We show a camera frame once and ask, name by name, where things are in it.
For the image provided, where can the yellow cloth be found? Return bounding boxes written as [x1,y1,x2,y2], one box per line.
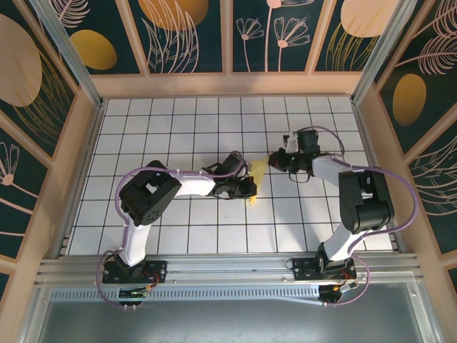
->
[246,155,271,207]

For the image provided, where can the small controller circuit board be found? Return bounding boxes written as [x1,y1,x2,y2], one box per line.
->
[318,282,360,300]
[119,287,149,299]

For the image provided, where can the grey metal panel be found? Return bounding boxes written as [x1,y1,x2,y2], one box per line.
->
[21,282,440,343]

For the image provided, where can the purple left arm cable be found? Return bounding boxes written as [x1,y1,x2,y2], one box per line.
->
[95,149,251,310]

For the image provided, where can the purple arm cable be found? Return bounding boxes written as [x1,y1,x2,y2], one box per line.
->
[298,125,418,307]
[95,149,251,310]

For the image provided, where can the aluminium side rail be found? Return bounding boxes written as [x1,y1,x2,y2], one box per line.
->
[53,99,107,259]
[351,99,407,255]

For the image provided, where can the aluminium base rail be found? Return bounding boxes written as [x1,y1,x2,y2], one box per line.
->
[35,253,422,287]

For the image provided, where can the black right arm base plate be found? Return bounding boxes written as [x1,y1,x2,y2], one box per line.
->
[292,257,358,282]

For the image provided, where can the grey slotted cable duct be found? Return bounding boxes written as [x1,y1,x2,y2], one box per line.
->
[49,287,322,302]

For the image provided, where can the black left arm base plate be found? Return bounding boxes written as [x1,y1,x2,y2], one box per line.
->
[102,259,168,284]

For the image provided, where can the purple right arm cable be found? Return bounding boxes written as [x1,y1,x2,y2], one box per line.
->
[298,125,418,307]

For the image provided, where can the aluminium corner post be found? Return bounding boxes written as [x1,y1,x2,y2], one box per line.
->
[29,0,105,108]
[351,0,419,104]

